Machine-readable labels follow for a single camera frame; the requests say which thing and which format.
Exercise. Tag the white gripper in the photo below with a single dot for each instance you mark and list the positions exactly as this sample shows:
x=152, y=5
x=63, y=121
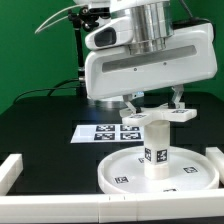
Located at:
x=188, y=57

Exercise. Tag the white cross-shaped table base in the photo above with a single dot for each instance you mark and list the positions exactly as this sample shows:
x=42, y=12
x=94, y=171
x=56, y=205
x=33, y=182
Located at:
x=148, y=115

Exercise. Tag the white round table top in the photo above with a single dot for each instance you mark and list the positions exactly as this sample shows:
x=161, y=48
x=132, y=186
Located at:
x=129, y=171

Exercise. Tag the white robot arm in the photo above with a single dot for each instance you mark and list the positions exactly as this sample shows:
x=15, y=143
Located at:
x=135, y=48

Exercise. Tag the white marker sheet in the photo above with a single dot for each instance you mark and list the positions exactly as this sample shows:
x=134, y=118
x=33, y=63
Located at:
x=107, y=133

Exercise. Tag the white right fence bar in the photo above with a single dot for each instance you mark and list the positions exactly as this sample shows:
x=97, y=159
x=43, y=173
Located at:
x=216, y=156

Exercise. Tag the white fence bar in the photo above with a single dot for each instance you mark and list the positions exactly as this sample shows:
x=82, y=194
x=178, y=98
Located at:
x=105, y=208
x=216, y=156
x=10, y=170

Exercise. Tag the white front fence bar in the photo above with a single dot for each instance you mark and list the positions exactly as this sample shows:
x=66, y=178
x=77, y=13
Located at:
x=105, y=208

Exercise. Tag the white left fence bar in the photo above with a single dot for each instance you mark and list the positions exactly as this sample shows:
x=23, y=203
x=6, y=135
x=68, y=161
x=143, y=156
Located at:
x=10, y=170

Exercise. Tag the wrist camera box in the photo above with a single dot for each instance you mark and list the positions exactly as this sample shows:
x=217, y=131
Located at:
x=117, y=32

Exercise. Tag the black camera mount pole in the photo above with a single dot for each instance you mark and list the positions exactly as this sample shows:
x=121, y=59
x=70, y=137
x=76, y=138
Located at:
x=80, y=43

